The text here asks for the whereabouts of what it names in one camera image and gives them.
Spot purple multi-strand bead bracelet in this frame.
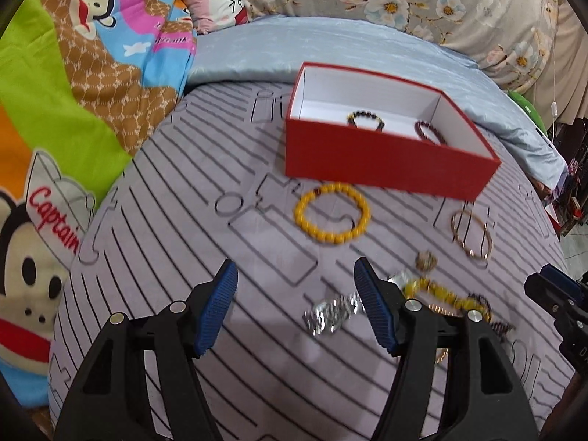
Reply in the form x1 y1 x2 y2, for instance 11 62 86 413
467 291 516 342

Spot thin gold bead chain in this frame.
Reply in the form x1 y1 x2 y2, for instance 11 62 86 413
429 302 460 365

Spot chunky yellow stone bracelet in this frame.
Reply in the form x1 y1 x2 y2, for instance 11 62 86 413
402 277 492 324

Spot rose gold bangle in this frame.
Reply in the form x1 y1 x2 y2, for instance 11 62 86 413
449 209 494 262

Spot small gold brooch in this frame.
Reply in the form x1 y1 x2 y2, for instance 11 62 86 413
415 251 438 273

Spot silver metal watch band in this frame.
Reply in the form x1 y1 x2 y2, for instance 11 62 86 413
302 292 364 337

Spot dark red bead bracelet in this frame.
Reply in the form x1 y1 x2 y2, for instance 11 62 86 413
413 119 448 147

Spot yellow round bead bracelet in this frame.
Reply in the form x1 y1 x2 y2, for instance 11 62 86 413
293 181 373 245

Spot dark bead bracelet gold accents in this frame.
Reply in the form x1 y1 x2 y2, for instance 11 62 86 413
346 110 386 132

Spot grey striped bed sheet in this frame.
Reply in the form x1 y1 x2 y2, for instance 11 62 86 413
49 83 573 440

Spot green plastic object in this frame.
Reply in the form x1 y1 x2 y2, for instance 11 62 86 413
507 90 547 136

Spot beige curtain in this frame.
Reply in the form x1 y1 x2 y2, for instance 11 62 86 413
524 0 587 129

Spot red cardboard box white inside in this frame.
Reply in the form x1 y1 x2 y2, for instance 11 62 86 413
285 62 500 201

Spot colourful monkey cartoon blanket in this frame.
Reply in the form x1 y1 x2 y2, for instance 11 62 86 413
1 0 196 408

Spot light blue pillow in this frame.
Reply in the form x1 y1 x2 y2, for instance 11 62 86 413
186 15 568 188

